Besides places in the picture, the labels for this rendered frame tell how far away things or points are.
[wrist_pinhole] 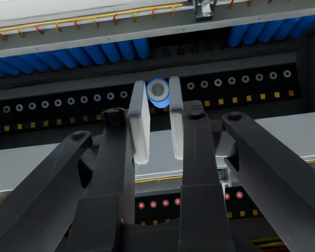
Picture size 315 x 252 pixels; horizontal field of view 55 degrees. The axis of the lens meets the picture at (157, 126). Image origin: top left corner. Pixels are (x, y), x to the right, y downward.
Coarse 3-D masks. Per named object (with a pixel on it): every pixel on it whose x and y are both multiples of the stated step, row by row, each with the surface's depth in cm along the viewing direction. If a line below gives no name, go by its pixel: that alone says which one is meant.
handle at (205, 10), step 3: (201, 0) 28; (204, 0) 27; (207, 0) 27; (210, 0) 27; (201, 3) 28; (204, 3) 29; (207, 3) 29; (201, 6) 29; (204, 6) 29; (207, 6) 29; (201, 9) 29; (204, 9) 29; (207, 9) 29; (210, 9) 29; (204, 12) 28; (207, 12) 28; (210, 12) 29
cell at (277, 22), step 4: (272, 20) 35; (276, 20) 35; (280, 20) 35; (268, 24) 36; (272, 24) 36; (276, 24) 36; (280, 24) 36; (264, 28) 38; (268, 28) 37; (272, 28) 37; (276, 28) 37; (260, 32) 39; (264, 32) 38; (268, 32) 38; (272, 32) 38; (260, 36) 40; (264, 36) 39; (268, 36) 39; (260, 40) 41; (264, 40) 40
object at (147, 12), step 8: (224, 0) 32; (240, 0) 32; (248, 0) 32; (160, 8) 32; (168, 8) 32; (176, 8) 32; (184, 8) 32; (80, 16) 32; (104, 16) 32; (112, 16) 32; (120, 16) 32; (128, 16) 32; (40, 24) 33; (48, 24) 33; (56, 24) 33; (64, 24) 33; (72, 24) 33; (0, 32) 33; (8, 32) 33; (16, 32) 33
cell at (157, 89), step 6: (156, 78) 22; (162, 78) 22; (150, 84) 22; (156, 84) 22; (162, 84) 22; (168, 84) 22; (150, 90) 22; (156, 90) 22; (162, 90) 22; (168, 90) 22; (150, 96) 22; (156, 96) 22; (162, 96) 22; (168, 96) 22; (156, 102) 22; (162, 102) 22; (168, 102) 26
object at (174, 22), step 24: (264, 0) 32; (288, 0) 32; (312, 0) 32; (24, 24) 32; (96, 24) 32; (120, 24) 33; (144, 24) 33; (168, 24) 32; (192, 24) 32; (216, 24) 33; (240, 24) 34; (0, 48) 33; (24, 48) 33; (48, 48) 34
